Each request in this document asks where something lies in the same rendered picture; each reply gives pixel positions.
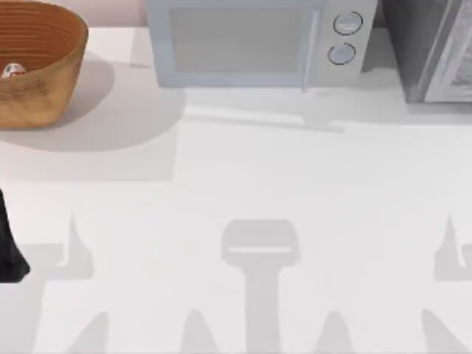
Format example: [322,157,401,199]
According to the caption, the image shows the microwave door handle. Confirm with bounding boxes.
[301,10,320,93]

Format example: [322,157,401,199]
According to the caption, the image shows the pale microwave oven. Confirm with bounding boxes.
[144,0,380,93]

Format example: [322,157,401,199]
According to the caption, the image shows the white and red can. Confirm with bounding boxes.
[1,62,27,79]

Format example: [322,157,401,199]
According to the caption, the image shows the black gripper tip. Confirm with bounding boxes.
[0,188,31,284]

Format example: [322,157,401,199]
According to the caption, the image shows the microwave oven door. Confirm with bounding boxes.
[144,0,322,89]

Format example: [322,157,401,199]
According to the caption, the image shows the round microwave knob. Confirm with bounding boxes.
[333,10,364,36]
[327,41,357,66]

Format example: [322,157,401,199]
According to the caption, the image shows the brown wooden basket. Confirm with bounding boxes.
[0,0,90,130]

